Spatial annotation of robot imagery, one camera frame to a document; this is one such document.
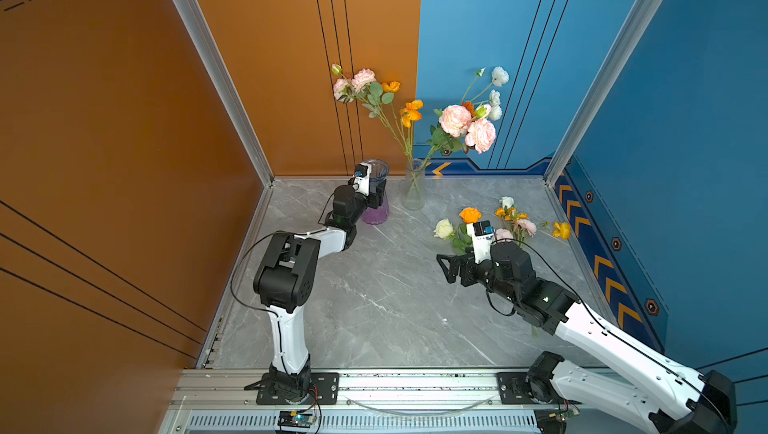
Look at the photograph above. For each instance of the purple glass vase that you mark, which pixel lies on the purple glass vase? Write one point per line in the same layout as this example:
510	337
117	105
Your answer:
378	211

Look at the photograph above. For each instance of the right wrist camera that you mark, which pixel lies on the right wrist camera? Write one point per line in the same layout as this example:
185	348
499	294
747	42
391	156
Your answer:
482	232

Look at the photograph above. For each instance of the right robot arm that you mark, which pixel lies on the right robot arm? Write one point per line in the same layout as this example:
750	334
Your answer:
649	391

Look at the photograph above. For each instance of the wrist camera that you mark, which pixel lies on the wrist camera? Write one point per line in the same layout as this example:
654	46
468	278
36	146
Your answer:
361	178
482	232

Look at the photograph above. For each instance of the clear glass vase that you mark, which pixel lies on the clear glass vase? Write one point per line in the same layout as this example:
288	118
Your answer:
412	187

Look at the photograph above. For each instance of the small circuit board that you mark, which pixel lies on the small circuit board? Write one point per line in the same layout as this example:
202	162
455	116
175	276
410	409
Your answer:
296	422

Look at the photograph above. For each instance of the pink white bud stem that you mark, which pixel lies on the pink white bud stem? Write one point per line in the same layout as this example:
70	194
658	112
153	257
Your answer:
517	225

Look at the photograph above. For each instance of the pale pink rose stem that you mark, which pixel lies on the pale pink rose stem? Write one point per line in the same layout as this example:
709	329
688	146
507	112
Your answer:
457	131

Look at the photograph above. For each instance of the orange ranunculus stem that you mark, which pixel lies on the orange ranunculus stem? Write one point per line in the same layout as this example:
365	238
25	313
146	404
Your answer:
470	216

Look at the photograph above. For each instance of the cream rose stem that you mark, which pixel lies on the cream rose stem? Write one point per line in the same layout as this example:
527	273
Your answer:
457	236

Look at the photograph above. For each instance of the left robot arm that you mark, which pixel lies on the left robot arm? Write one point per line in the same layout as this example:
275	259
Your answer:
285	279

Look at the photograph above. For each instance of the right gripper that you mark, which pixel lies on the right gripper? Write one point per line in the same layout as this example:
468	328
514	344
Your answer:
453	260

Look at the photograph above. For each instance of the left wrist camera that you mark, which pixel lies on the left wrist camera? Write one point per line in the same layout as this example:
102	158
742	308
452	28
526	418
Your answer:
361	178

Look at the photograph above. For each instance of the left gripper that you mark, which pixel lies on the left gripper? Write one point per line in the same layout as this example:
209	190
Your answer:
376	200

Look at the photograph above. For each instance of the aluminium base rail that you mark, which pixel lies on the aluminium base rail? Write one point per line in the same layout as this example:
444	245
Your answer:
425	400

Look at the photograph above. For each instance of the yellow flower stem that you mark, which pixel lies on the yellow flower stem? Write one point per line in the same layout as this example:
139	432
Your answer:
557	230

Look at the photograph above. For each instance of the orange gerbera stem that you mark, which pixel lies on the orange gerbera stem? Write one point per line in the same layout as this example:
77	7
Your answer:
470	108

